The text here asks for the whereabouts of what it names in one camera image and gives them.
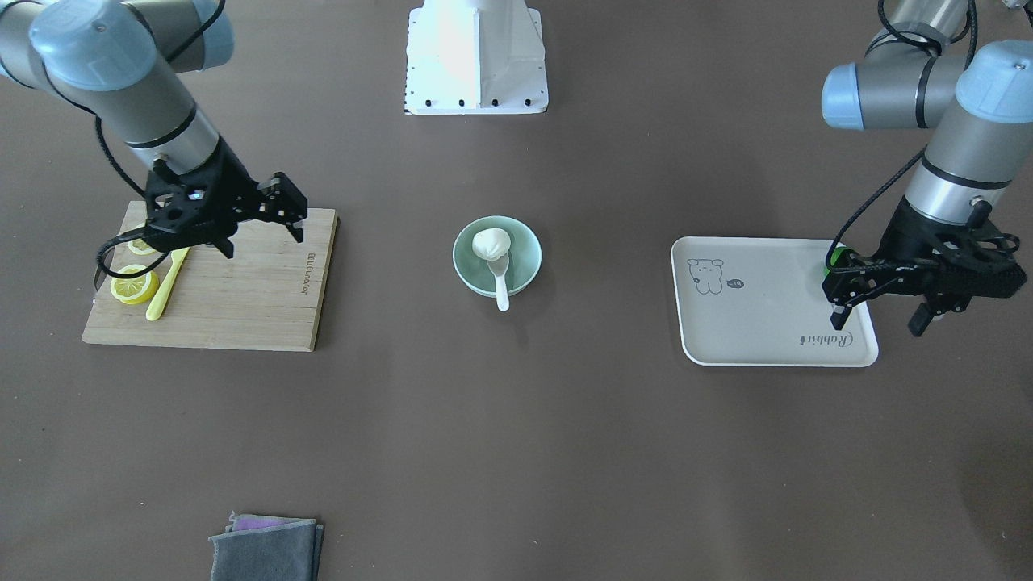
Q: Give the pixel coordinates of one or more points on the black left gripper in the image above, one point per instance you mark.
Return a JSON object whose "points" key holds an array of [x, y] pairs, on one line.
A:
{"points": [[901, 231]]}

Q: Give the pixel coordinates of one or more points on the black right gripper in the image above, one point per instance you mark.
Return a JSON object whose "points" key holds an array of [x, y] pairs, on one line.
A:
{"points": [[232, 182]]}

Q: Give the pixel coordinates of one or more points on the white ceramic spoon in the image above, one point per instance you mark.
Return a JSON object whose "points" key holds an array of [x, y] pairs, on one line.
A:
{"points": [[498, 269]]}

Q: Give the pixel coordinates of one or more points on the white steamed bun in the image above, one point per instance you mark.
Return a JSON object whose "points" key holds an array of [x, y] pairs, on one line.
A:
{"points": [[491, 244]]}

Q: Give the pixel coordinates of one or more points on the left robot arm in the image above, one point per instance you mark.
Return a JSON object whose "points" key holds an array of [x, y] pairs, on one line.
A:
{"points": [[923, 69]]}

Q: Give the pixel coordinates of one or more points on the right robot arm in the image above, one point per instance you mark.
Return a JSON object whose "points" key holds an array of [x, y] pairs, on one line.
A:
{"points": [[120, 60]]}

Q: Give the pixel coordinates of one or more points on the light green bowl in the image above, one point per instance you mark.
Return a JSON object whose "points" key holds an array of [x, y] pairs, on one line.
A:
{"points": [[525, 256]]}

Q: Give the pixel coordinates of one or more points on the bamboo cutting board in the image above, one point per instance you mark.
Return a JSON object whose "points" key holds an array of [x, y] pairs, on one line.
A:
{"points": [[267, 297]]}

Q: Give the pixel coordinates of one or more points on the green lime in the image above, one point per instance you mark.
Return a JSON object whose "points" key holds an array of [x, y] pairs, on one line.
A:
{"points": [[839, 258]]}

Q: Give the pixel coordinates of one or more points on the lemon slice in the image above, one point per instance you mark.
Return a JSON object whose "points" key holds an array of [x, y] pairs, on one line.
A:
{"points": [[139, 247]]}

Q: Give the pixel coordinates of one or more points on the yellow plastic knife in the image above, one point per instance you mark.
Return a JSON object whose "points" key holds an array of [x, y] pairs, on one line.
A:
{"points": [[158, 304]]}

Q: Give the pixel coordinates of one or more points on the lemon half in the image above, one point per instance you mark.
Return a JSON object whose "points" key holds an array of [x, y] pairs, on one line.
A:
{"points": [[139, 288]]}

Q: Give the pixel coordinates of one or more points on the cream rabbit tray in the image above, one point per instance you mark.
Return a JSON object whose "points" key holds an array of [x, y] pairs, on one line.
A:
{"points": [[746, 301]]}

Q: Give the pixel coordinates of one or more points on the grey folded cloth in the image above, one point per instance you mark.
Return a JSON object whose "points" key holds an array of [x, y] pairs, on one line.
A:
{"points": [[259, 547]]}

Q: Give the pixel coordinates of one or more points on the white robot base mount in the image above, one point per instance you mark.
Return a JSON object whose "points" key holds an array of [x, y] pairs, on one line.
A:
{"points": [[475, 58]]}

